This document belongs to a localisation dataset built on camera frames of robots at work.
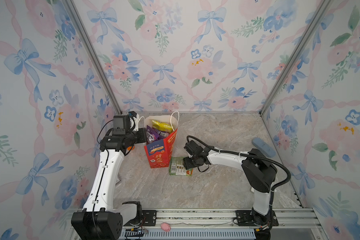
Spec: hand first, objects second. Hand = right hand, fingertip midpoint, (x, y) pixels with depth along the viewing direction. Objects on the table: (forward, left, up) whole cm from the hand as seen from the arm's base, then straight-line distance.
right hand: (187, 163), depth 92 cm
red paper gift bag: (-2, +14, +18) cm, 23 cm away
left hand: (+4, +21, +26) cm, 34 cm away
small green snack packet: (-3, +6, 0) cm, 7 cm away
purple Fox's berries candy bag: (+5, +18, +23) cm, 29 cm away
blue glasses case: (+12, -50, +1) cm, 52 cm away
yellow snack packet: (+10, +14, +23) cm, 29 cm away
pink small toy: (-33, +10, +1) cm, 34 cm away
